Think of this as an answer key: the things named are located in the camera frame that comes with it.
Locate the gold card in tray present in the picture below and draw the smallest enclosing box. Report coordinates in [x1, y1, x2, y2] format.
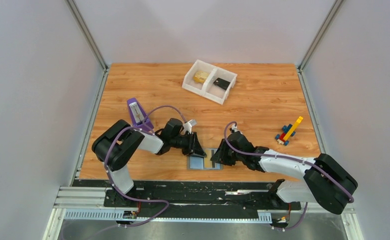
[192, 70, 210, 84]

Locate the gold card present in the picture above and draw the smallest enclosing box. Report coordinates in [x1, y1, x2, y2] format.
[192, 70, 210, 84]
[203, 156, 215, 169]

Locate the white two-compartment tray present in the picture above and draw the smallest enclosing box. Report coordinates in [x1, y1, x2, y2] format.
[181, 59, 238, 105]

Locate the left aluminium corner post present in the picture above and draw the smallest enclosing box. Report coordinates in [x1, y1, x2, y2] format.
[65, 0, 110, 70]

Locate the aluminium rail frame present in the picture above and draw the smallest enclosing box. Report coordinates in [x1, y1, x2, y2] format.
[50, 186, 356, 224]

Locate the purple metronome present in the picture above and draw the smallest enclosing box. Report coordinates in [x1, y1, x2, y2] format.
[126, 97, 154, 132]

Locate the right aluminium corner post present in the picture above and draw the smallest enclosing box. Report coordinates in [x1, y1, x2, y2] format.
[298, 0, 345, 72]

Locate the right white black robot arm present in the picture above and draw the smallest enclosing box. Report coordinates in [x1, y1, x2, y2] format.
[210, 131, 358, 215]

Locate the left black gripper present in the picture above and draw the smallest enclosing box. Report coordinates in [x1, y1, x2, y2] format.
[170, 131, 207, 159]

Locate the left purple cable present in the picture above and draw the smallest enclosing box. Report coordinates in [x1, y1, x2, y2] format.
[103, 105, 189, 204]

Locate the black card in tray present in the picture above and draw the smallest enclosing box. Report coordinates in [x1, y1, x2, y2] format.
[213, 77, 231, 91]

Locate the grey card holder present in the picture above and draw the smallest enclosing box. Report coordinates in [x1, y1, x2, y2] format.
[187, 148, 224, 171]

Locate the aluminium corner post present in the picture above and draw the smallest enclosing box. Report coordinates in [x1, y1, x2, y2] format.
[298, 0, 345, 72]
[65, 0, 110, 70]

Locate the colourful toy brick figure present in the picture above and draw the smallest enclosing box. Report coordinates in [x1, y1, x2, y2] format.
[275, 116, 304, 146]

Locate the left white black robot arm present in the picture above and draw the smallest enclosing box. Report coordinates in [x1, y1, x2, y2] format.
[91, 118, 207, 207]

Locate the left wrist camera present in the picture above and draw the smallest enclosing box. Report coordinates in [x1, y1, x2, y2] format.
[182, 119, 197, 134]

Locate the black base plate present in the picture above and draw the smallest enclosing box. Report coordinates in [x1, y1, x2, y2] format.
[102, 179, 315, 221]

